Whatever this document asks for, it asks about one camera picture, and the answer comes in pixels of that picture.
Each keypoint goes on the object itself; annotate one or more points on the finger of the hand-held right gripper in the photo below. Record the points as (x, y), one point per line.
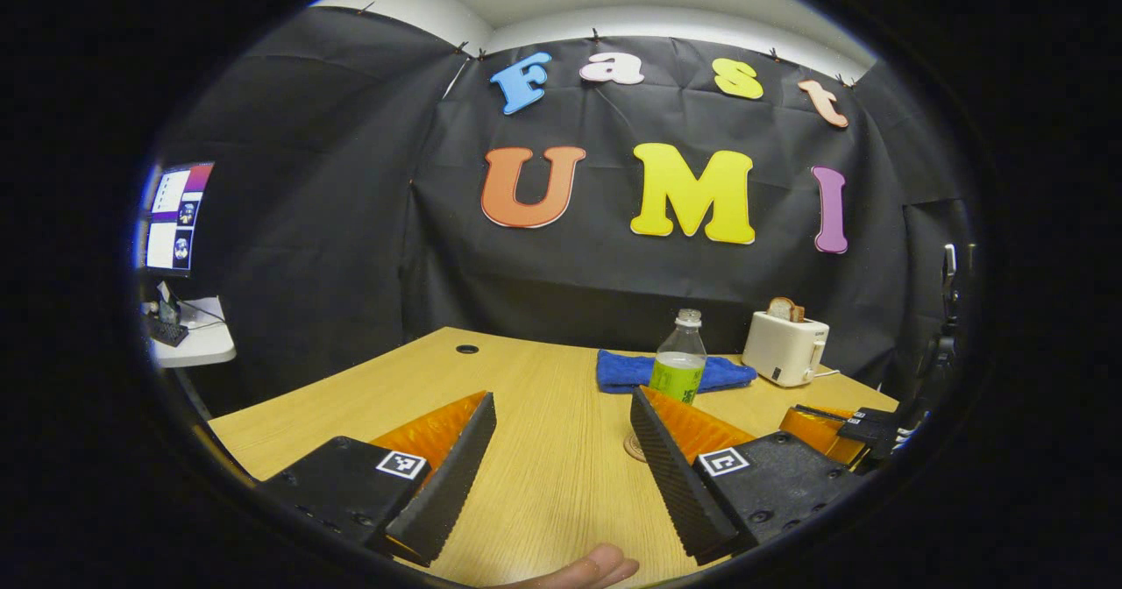
(872, 422)
(811, 431)

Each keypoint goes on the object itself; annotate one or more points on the round cork coaster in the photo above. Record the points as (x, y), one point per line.
(633, 449)

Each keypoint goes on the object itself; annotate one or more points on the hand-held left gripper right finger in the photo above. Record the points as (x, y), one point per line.
(671, 484)

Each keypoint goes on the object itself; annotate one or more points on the white toaster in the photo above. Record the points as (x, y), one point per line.
(780, 348)

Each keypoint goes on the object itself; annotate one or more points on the white side table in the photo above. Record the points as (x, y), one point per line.
(206, 344)

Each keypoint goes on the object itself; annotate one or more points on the green label water bottle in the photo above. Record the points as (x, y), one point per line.
(677, 374)

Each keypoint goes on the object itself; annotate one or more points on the bread slice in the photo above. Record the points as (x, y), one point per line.
(784, 310)

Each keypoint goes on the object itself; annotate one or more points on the computer monitor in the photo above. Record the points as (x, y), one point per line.
(175, 221)

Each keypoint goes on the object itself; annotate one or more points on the black keyboard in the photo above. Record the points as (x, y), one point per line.
(166, 333)

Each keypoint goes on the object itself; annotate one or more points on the black backdrop cloth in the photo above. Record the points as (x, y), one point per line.
(614, 282)

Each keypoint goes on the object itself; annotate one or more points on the blue towel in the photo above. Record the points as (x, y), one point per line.
(622, 370)

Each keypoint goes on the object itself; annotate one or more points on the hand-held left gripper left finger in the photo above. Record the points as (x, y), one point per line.
(447, 484)

